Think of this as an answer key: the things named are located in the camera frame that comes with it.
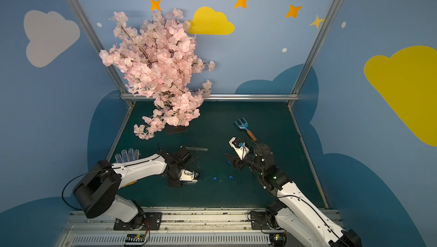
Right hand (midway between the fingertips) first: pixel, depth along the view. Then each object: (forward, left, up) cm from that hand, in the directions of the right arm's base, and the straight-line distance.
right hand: (233, 145), depth 76 cm
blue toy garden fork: (+26, -8, -19) cm, 34 cm away
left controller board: (-36, +42, -23) cm, 59 cm away
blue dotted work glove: (0, +60, -19) cm, 62 cm away
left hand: (-8, +27, -20) cm, 34 cm away
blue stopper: (-7, -2, +13) cm, 15 cm away
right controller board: (-32, -21, -24) cm, 45 cm away
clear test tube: (+9, +22, -21) cm, 31 cm away
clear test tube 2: (-13, +19, -15) cm, 27 cm away
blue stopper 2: (-9, +9, -19) cm, 23 cm away
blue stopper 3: (-7, 0, -19) cm, 21 cm away
